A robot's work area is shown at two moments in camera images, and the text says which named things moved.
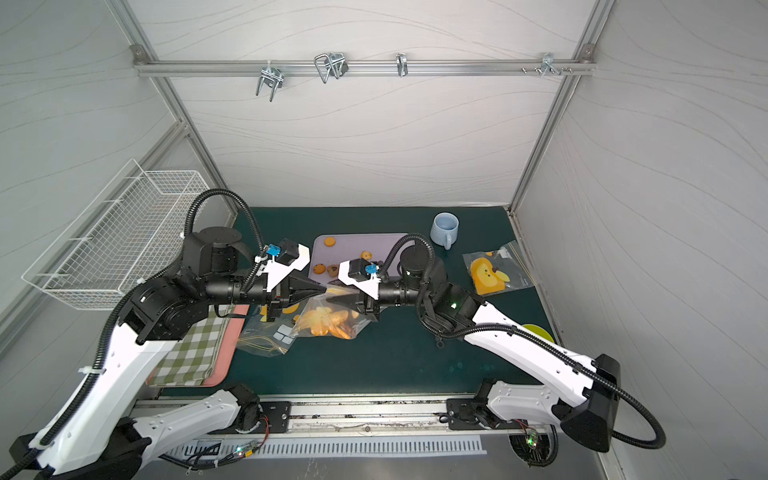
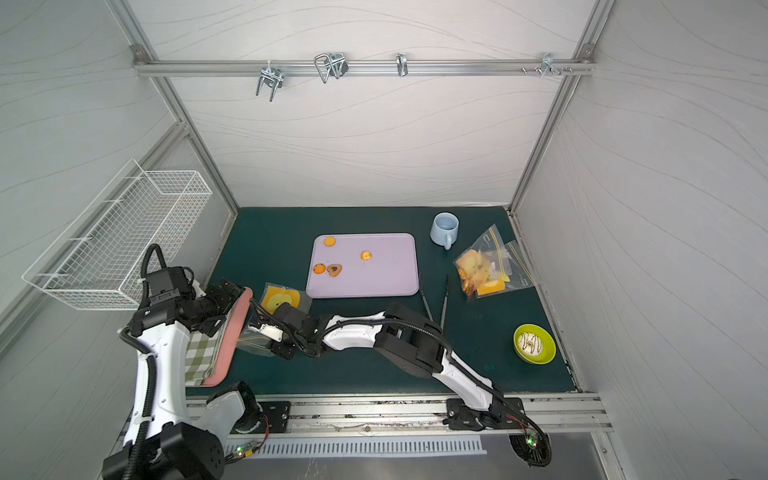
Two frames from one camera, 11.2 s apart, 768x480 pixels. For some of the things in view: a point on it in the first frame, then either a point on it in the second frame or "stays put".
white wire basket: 130,231 stays put
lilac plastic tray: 330,249 stays put
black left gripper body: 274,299 → 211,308
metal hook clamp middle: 332,63 stays put
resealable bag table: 322,317 → 485,269
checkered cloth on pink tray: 205,357 stays put
